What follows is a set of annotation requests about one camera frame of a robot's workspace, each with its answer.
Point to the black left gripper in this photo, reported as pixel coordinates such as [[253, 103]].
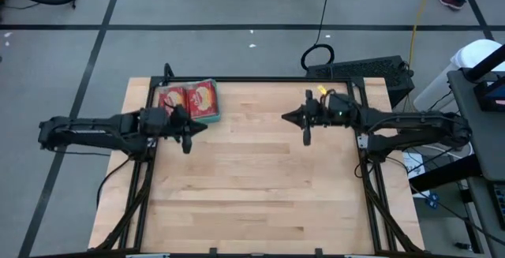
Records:
[[158, 123]]

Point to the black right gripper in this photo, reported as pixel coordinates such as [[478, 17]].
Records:
[[335, 112]]

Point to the red microwave popcorn bag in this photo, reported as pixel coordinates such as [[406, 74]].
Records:
[[203, 100], [171, 97]]

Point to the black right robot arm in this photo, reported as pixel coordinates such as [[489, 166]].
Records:
[[414, 126]]

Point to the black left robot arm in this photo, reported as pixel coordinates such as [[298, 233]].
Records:
[[90, 129]]

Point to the teal plastic basket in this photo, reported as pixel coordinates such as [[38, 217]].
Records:
[[211, 119]]

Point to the white paper sheet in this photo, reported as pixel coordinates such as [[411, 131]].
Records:
[[414, 171]]

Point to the black desk crossbar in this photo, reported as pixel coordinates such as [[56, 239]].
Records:
[[446, 173]]

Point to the small blue tag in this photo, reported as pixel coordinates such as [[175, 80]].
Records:
[[433, 200]]

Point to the white round bin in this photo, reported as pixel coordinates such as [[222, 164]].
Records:
[[473, 53]]

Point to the grey desk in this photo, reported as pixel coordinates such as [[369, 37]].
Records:
[[485, 139]]

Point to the black blue-lit device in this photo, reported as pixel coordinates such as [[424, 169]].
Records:
[[489, 96]]

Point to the black slanted pole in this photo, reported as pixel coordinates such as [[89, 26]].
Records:
[[487, 62]]

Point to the black metal table frame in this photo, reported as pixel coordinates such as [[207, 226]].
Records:
[[252, 79]]

